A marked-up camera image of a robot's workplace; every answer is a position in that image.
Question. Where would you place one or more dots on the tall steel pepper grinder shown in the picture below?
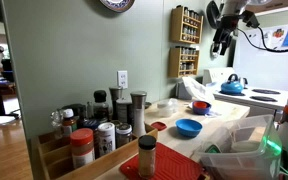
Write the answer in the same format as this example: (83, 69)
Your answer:
(139, 113)

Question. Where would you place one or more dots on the black hanging frying pan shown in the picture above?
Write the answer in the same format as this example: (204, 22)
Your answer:
(212, 13)

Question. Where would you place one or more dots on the silver lid glass jar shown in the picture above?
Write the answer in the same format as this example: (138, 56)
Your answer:
(123, 135)

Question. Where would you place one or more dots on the clear plastic storage container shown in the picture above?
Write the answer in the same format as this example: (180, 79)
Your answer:
(240, 160)

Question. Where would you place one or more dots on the wooden spice rack with jars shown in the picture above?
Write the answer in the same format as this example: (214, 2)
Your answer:
(175, 26)
(174, 63)

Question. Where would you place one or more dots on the grey lid seasoning jar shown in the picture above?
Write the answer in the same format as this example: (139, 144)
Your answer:
(123, 110)

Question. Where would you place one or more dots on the wooden organizer tray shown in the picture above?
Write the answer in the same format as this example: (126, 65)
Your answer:
(114, 160)

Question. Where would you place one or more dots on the clear lidded plastic tub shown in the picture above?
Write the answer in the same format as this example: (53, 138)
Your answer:
(166, 107)

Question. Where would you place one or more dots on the white electric stove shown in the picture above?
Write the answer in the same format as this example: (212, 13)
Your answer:
(247, 96)

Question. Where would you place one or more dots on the pale blue tissue box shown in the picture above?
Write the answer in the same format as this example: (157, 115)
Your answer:
(180, 91)

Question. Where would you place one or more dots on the light blue plastic bowl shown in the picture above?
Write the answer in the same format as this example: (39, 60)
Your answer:
(189, 128)

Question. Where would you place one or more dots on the dark steel pepper grinder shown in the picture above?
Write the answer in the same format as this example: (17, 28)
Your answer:
(115, 96)

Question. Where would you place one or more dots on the small white crumpled cloth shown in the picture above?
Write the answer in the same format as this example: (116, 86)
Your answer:
(214, 114)

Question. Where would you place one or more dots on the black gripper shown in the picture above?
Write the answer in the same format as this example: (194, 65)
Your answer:
(225, 30)

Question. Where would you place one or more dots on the black cap glass bottle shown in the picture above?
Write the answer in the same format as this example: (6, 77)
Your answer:
(100, 105)

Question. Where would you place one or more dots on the clear glass bottle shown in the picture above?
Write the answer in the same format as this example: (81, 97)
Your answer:
(56, 121)

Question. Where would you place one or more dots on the red lid spice jar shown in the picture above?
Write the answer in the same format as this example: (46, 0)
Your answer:
(82, 146)

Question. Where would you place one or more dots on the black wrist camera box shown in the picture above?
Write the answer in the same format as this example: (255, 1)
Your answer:
(250, 19)

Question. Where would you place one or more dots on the white printed spice shaker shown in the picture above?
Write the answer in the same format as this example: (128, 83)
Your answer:
(106, 138)

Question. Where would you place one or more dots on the orange plastic cup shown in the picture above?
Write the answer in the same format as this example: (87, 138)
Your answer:
(200, 104)

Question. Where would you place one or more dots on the red silicone mat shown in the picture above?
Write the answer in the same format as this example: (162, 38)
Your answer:
(174, 165)

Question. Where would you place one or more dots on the white wall power outlet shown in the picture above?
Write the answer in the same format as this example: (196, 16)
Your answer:
(122, 79)

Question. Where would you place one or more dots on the black lid spice jar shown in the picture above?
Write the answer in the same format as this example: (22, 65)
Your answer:
(147, 156)

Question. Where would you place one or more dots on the white fridge with magnets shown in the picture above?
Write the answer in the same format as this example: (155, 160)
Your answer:
(267, 66)

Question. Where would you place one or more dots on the white cap red sauce bottle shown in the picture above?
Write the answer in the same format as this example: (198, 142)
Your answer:
(69, 123)

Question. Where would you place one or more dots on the small red square lid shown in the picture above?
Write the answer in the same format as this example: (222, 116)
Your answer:
(158, 126)

